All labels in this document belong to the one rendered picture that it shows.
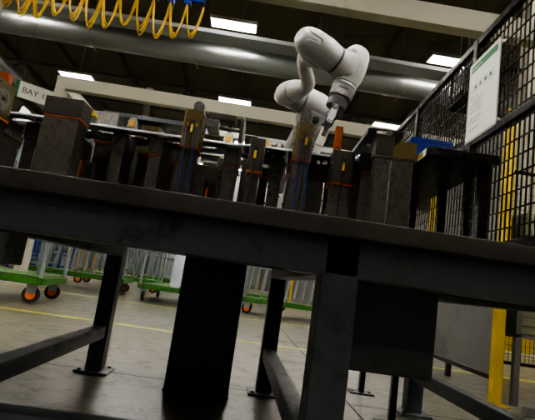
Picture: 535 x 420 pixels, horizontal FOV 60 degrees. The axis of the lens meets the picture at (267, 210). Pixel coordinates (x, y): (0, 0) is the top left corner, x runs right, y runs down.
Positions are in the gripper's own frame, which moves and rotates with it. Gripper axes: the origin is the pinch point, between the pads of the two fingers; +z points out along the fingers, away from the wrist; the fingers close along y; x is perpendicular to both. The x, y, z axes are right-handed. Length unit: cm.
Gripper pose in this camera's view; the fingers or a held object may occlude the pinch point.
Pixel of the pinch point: (317, 148)
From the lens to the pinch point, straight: 168.7
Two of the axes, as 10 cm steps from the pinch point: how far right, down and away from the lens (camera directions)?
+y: 0.0, -1.6, -9.9
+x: 9.2, 4.0, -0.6
